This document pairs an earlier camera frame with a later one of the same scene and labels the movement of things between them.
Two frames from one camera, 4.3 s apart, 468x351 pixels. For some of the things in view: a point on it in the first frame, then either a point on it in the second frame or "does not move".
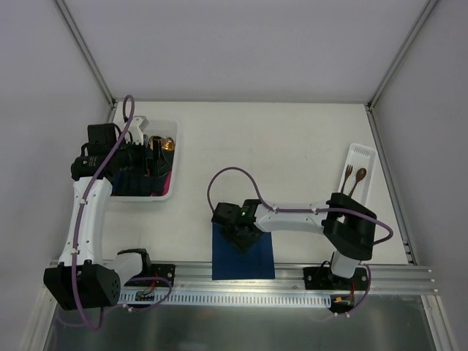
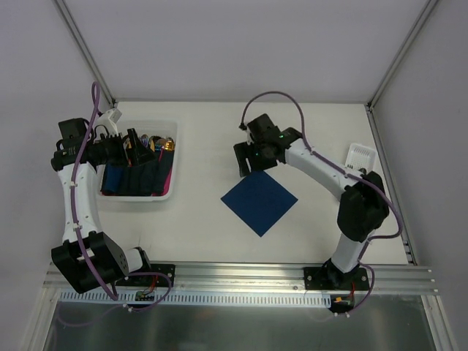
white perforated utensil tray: x=360 y=156 does not move
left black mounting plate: x=163 y=270 does not move
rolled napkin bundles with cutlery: x=156 y=178 does not move
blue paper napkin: x=229 y=263 -> x=259 y=200
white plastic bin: x=165 y=129 does not move
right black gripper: x=240 y=236 -> x=247 y=151
